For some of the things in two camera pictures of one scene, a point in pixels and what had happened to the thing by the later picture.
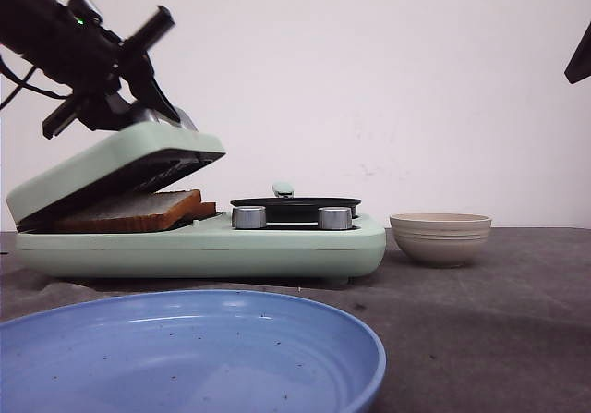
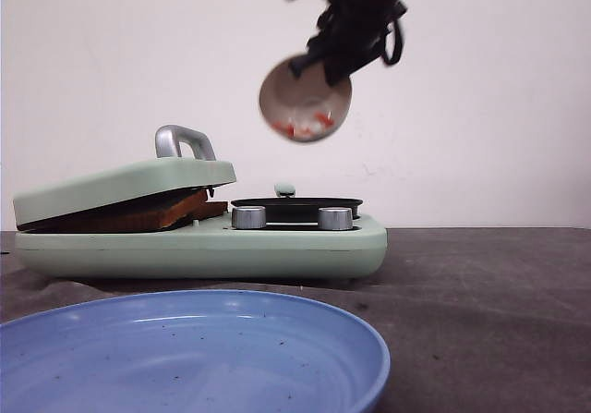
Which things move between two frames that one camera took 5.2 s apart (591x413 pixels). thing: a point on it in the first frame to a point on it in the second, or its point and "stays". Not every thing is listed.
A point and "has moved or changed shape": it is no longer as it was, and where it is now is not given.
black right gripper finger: (580, 66) to (336, 69)
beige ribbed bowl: (440, 239) to (307, 108)
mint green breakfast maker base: (276, 252) stays
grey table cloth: (506, 331) stays
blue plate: (187, 351) stays
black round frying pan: (284, 207) stays
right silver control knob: (334, 217) stays
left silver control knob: (249, 217) stays
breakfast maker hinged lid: (130, 160) has moved or changed shape
